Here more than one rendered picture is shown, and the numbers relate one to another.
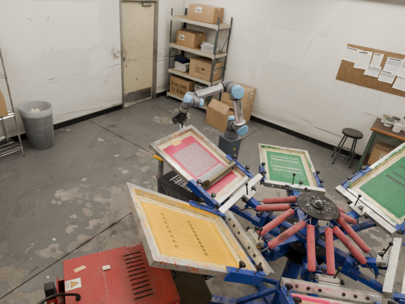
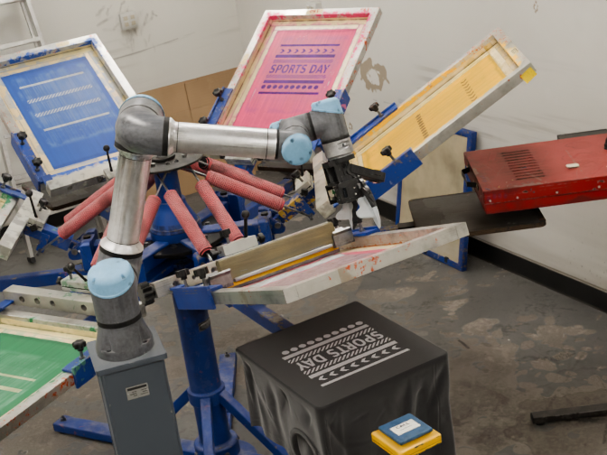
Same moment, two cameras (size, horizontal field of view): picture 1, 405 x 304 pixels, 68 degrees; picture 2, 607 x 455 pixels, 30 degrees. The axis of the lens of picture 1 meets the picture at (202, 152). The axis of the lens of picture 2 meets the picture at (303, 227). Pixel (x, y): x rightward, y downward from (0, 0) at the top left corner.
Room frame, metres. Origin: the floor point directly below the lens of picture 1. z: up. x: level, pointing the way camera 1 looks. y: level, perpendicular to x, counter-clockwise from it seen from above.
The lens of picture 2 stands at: (4.94, 1.48, 2.51)
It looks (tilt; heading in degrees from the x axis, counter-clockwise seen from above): 21 degrees down; 209
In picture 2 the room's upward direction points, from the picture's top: 8 degrees counter-clockwise
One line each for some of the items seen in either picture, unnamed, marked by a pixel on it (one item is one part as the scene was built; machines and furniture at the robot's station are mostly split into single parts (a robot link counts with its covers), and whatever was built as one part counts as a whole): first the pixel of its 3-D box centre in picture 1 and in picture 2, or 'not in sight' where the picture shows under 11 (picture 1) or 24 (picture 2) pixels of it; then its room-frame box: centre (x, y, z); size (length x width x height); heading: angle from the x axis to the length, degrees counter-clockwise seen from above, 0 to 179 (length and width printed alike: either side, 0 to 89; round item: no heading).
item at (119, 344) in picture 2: (231, 132); (122, 330); (2.85, -0.28, 1.25); 0.15 x 0.15 x 0.10
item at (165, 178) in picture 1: (191, 180); (339, 350); (2.32, 0.07, 0.95); 0.48 x 0.44 x 0.01; 57
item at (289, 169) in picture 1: (290, 166); (7, 333); (2.62, -0.91, 1.05); 1.08 x 0.61 x 0.23; 177
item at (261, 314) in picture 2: (234, 209); (261, 315); (2.05, -0.35, 0.89); 1.24 x 0.06 x 0.06; 57
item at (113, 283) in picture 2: (233, 122); (113, 289); (2.84, -0.28, 1.37); 0.13 x 0.12 x 0.14; 30
